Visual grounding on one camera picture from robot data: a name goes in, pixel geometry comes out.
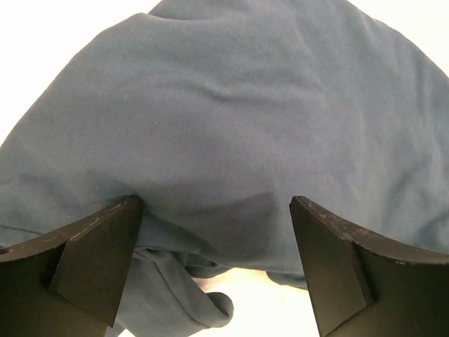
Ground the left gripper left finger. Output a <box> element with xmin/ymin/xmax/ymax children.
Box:
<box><xmin>1</xmin><ymin>197</ymin><xmax>142</xmax><ymax>337</ymax></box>

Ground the blue-grey t shirt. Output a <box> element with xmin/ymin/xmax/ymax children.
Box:
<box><xmin>1</xmin><ymin>1</ymin><xmax>448</xmax><ymax>336</ymax></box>

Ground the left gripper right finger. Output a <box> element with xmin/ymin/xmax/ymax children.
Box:
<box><xmin>290</xmin><ymin>197</ymin><xmax>448</xmax><ymax>336</ymax></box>

